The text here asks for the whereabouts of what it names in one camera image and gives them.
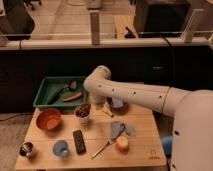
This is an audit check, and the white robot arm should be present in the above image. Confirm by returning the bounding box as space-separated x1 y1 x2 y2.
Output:
84 65 213 171

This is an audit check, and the dark purple bowl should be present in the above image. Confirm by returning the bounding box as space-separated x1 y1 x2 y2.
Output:
107 97 128 111

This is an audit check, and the red bowl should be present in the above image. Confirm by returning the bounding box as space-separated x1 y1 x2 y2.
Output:
36 108 62 131

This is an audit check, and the yellow banana piece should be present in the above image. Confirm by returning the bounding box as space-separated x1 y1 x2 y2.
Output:
102 103 114 117

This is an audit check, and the blue sponge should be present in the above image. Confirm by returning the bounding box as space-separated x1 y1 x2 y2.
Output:
112 98 123 108

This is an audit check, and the white paper cup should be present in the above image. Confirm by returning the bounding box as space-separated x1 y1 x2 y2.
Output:
74 106 90 124

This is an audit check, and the grey blue cloth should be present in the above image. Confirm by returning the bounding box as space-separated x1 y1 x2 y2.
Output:
110 121 136 140

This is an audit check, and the orange carrot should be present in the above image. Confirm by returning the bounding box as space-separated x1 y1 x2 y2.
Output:
62 92 82 102

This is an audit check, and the wooden table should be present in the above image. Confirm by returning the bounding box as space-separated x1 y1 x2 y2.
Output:
15 105 166 171

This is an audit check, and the black remote control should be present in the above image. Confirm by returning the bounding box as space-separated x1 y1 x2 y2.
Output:
73 130 86 154

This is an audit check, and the green plastic tray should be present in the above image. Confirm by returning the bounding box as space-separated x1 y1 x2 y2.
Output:
33 76 88 110

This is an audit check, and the orange apple fruit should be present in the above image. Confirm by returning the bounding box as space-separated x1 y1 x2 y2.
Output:
115 136 129 152

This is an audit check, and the blue plastic cup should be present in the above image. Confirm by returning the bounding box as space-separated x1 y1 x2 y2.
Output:
53 140 69 158

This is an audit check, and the blue box on floor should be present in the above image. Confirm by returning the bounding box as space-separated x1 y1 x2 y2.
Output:
161 136 172 155

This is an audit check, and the silver metal can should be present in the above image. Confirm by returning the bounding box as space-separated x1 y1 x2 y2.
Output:
19 142 36 158

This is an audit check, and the black monitor box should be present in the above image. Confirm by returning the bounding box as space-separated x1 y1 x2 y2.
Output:
133 0 190 38

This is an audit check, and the black office chair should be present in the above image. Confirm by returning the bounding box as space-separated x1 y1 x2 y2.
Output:
0 0 35 40

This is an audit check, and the black handled brush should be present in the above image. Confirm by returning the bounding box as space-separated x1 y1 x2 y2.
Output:
47 81 78 105

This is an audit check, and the grey metal post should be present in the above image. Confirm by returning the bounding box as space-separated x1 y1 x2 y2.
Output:
90 10 100 45

